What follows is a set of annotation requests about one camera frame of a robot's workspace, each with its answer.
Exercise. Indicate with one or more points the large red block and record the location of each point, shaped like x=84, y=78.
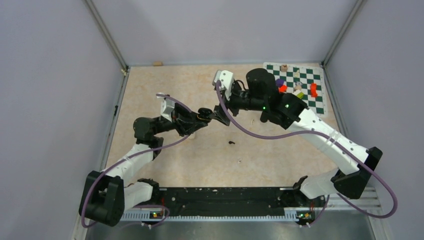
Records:
x=313, y=90

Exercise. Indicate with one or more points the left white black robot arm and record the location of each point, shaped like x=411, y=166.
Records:
x=107, y=194

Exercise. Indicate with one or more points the black earbud charging case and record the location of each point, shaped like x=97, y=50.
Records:
x=204, y=114

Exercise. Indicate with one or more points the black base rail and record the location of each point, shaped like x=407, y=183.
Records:
x=225, y=201

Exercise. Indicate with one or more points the circuit board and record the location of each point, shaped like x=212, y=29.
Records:
x=305, y=216
x=157, y=215

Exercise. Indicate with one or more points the purple block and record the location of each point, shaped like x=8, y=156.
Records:
x=280, y=82

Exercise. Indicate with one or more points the wooden cube with mark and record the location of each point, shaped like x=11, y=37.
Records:
x=284, y=68

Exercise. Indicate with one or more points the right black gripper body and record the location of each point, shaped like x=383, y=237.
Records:
x=237, y=101

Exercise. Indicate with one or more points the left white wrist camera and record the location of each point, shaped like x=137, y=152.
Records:
x=166, y=108

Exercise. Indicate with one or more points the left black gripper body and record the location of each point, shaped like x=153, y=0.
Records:
x=179, y=125

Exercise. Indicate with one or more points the yellow-green block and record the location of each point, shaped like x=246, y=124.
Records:
x=299, y=94

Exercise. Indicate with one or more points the small red block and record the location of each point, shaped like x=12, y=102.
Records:
x=282, y=89

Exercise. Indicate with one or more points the white earbud charging case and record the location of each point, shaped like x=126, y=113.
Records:
x=192, y=136

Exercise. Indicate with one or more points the left circuit board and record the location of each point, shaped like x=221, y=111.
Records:
x=157, y=215

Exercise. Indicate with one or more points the small beige chess piece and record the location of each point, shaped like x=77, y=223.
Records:
x=296, y=74

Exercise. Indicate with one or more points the right circuit board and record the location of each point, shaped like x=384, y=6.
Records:
x=305, y=216

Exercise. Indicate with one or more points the green white chessboard mat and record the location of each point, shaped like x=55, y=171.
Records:
x=308, y=75

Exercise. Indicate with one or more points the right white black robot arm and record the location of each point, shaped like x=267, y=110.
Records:
x=354, y=162

